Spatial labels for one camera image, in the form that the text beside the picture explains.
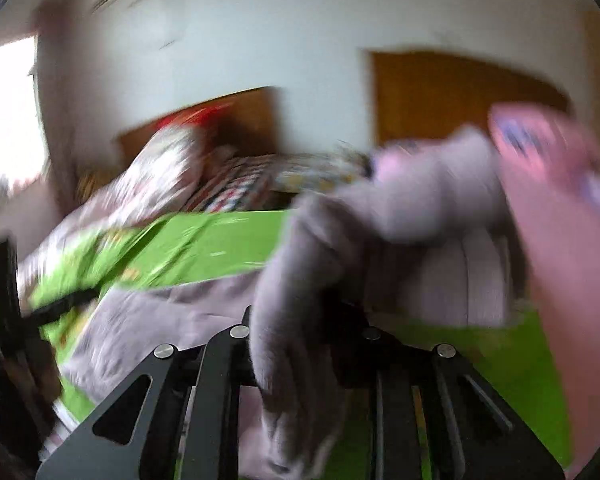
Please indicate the large wooden headboard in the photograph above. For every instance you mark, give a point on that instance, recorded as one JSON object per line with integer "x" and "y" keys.
{"x": 430, "y": 95}

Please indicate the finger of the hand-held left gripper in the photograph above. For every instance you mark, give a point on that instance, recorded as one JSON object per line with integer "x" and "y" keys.
{"x": 60, "y": 307}
{"x": 4, "y": 285}

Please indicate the pink quilt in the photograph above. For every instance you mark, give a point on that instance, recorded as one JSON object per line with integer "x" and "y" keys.
{"x": 560, "y": 270}

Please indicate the pink floral pillow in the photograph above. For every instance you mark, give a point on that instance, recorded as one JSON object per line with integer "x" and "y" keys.
{"x": 155, "y": 175}

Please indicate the checkered bed sheet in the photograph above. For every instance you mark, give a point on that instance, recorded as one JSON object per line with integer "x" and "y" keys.
{"x": 235, "y": 185}

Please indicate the pink rolled pillow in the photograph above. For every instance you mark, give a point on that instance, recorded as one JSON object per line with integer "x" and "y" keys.
{"x": 545, "y": 130}

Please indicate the window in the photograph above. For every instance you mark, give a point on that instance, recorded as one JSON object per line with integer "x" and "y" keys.
{"x": 7, "y": 120}

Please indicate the green printed bed sheet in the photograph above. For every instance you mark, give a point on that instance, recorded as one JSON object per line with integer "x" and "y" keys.
{"x": 220, "y": 250}

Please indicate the small wooden headboard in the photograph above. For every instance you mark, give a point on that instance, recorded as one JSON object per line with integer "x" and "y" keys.
{"x": 255, "y": 125}

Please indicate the person's left hand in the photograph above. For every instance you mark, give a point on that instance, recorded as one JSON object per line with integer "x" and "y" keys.
{"x": 37, "y": 375}

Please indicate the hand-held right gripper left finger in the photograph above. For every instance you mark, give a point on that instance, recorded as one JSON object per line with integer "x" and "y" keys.
{"x": 220, "y": 360}

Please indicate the striped curtain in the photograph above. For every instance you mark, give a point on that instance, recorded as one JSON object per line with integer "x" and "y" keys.
{"x": 55, "y": 110}

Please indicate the red pillow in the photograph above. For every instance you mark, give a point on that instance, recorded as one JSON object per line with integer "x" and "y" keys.
{"x": 210, "y": 112}

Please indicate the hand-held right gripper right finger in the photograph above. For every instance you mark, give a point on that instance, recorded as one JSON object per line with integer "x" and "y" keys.
{"x": 390, "y": 360}

